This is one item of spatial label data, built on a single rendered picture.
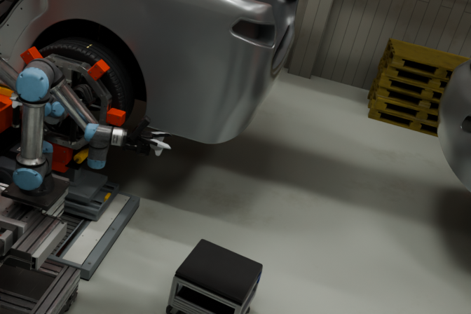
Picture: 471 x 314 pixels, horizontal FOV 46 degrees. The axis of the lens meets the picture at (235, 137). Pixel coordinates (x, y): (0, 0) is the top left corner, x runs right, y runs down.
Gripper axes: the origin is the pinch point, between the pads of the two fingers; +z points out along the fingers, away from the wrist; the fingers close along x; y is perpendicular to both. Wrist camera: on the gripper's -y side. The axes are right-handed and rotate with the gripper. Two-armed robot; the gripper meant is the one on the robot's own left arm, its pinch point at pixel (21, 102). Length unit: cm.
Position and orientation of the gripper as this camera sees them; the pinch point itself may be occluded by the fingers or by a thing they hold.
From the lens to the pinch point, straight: 319.8
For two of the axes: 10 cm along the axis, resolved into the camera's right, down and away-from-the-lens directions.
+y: -2.7, 9.3, -2.3
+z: -7.9, -0.8, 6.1
